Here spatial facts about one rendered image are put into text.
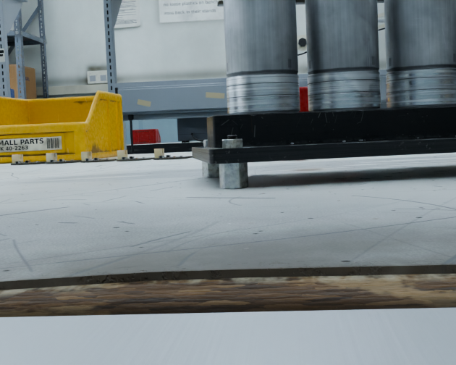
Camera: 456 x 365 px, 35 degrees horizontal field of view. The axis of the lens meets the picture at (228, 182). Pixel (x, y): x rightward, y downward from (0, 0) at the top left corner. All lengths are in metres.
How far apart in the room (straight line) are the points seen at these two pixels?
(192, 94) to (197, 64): 2.17
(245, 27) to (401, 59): 0.05
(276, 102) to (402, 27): 0.05
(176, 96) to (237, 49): 2.38
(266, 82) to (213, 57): 4.53
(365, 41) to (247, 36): 0.04
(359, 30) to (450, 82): 0.04
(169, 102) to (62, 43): 2.44
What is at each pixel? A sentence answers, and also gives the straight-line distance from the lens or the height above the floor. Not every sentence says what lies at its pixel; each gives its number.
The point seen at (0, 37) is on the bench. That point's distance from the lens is 2.85.
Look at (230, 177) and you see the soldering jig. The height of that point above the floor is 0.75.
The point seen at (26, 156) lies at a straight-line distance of 0.61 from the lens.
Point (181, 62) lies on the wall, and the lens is 4.79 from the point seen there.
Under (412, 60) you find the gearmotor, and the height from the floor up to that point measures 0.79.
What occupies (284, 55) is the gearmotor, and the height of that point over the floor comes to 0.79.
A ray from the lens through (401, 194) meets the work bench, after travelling 0.16.
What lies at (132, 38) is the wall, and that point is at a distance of 4.86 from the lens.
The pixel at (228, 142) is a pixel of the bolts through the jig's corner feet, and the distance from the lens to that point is 0.19.
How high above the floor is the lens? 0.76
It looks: 4 degrees down
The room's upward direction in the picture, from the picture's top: 2 degrees counter-clockwise
